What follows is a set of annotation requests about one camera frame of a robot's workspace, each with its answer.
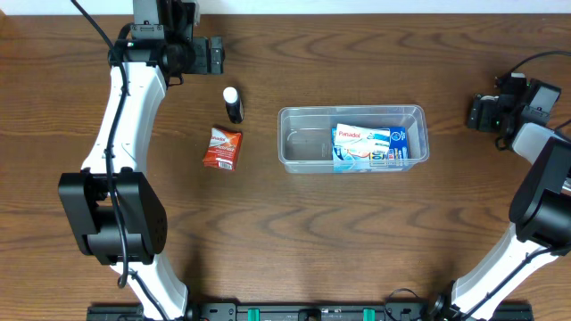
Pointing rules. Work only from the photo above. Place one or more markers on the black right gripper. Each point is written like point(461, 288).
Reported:
point(475, 111)

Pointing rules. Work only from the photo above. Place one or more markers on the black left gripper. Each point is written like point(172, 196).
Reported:
point(215, 54)

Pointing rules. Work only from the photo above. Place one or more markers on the blue Cool Fever box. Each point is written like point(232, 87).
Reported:
point(396, 157)

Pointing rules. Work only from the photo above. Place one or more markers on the white blue Panadol box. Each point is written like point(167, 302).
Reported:
point(362, 139)

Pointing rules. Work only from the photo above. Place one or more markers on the clear plastic container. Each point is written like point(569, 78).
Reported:
point(305, 142)

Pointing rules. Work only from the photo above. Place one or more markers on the green round tin box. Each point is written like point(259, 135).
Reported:
point(489, 98)

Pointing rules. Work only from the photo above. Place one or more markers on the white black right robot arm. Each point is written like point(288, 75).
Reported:
point(539, 214)

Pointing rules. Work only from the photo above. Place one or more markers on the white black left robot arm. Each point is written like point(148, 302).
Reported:
point(114, 214)

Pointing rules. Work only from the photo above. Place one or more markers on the black bottle white cap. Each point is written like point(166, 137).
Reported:
point(234, 107)

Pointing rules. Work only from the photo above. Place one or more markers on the red Panadol box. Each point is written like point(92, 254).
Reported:
point(223, 149)

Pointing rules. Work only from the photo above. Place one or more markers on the black mounting rail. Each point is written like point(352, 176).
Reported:
point(232, 312)

